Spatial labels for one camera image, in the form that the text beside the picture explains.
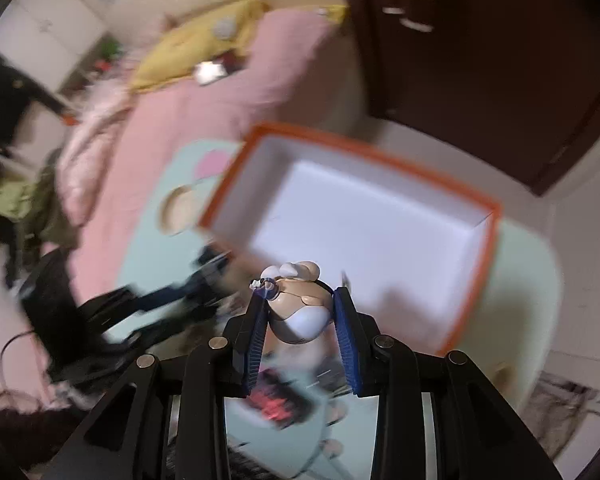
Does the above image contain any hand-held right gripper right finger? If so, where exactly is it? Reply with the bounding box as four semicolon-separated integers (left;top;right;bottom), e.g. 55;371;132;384
332;287;563;480

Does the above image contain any small yellow pillow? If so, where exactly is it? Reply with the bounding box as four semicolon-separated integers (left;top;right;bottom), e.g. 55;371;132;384
317;4;350;25

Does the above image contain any dark red card box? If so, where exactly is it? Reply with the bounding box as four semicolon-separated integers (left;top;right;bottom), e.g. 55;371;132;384
250;367;326;433

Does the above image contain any dark brown door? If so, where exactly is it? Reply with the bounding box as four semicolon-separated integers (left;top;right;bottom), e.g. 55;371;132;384
335;0;600;196

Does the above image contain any pale floral quilt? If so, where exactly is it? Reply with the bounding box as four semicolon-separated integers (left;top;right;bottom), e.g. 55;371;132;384
55;77;146;226

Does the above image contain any dark furniture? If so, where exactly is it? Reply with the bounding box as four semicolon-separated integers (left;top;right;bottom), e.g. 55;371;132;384
0;50;76;146

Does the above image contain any orange cardboard box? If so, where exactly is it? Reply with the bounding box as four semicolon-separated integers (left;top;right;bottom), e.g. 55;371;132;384
197;122;503;358

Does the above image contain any pale crumpled cloth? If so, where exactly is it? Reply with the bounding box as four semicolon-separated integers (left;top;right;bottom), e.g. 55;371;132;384
525;375;600;461

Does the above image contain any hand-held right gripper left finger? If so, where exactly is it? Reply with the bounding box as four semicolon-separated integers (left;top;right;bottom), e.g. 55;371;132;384
42;290;281;480

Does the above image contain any small photo frame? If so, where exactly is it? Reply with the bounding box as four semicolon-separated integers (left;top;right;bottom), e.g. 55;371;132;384
194;60;229;86

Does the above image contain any black cable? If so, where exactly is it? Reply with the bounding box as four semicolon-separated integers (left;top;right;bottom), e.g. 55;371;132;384
0;330;46;411

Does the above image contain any olive green garment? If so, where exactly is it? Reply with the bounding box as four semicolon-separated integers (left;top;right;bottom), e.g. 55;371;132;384
0;160;76;251

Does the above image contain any large yellow pillow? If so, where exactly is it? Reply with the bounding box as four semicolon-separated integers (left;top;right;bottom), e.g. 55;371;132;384
130;0;271;93

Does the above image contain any tan figure keychain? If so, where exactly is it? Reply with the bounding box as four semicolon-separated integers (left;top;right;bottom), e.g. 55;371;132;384
250;260;337;346

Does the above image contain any white wardrobe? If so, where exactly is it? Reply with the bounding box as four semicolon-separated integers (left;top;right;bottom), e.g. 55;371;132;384
0;0;116;96

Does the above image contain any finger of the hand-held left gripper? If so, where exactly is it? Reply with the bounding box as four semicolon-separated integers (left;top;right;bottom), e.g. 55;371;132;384
125;245;231;311
120;305;226;348

